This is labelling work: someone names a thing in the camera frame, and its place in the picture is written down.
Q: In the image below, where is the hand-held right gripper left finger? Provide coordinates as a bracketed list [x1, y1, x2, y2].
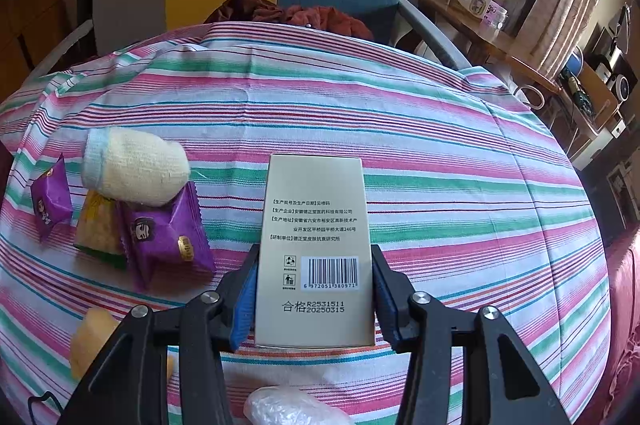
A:
[57, 245, 261, 425]

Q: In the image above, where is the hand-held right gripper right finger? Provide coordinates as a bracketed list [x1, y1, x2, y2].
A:
[370, 245, 573, 425]

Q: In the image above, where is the purple snack packet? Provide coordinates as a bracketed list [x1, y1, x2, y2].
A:
[30, 155, 74, 244]
[120, 182, 217, 292]

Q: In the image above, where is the beige cardboard box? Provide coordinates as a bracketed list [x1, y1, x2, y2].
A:
[254, 154, 377, 350]

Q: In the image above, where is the yellow sponge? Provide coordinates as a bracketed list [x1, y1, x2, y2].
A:
[69, 307, 176, 381]

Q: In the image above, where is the clear plastic wrapped item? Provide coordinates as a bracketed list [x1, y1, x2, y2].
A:
[243, 385, 353, 425]

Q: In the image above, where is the striped tablecloth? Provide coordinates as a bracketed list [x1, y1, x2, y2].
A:
[0, 22, 613, 425]

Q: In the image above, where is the green yellow snack packet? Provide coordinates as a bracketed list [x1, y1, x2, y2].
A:
[74, 190, 129, 271]

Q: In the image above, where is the cream knitted sock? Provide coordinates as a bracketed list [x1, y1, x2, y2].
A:
[81, 127, 191, 207]

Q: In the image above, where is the red blanket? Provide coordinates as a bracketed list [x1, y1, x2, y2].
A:
[602, 230, 640, 425]

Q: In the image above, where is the wooden side table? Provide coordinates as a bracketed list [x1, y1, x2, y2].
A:
[417, 0, 563, 93]

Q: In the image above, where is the dark red cloth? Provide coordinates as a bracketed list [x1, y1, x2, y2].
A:
[204, 0, 375, 40]

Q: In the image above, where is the brown cardboard box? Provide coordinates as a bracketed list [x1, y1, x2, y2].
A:
[575, 65, 622, 132]

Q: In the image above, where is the small clear jar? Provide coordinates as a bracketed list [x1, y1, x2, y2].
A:
[482, 2, 509, 30]

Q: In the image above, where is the black cable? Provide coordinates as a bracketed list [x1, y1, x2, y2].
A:
[27, 391, 65, 425]

